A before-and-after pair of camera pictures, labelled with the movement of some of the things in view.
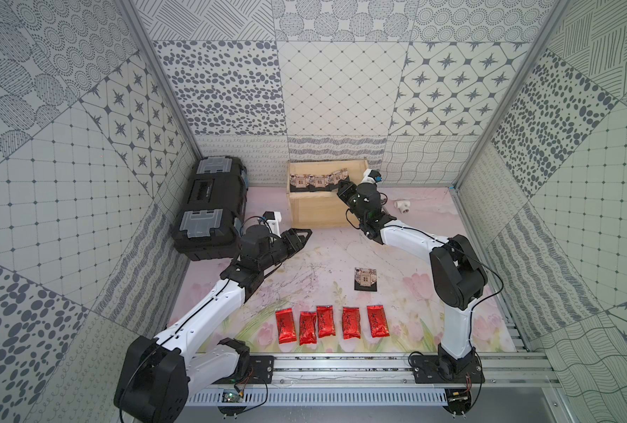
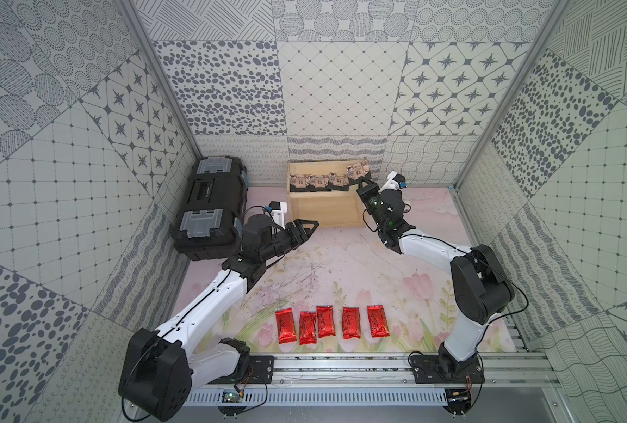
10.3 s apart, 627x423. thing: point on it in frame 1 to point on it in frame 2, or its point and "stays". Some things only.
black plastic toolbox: (207, 225) stays
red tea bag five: (378, 321) stays
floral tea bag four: (365, 279) to (360, 170)
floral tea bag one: (298, 182) stays
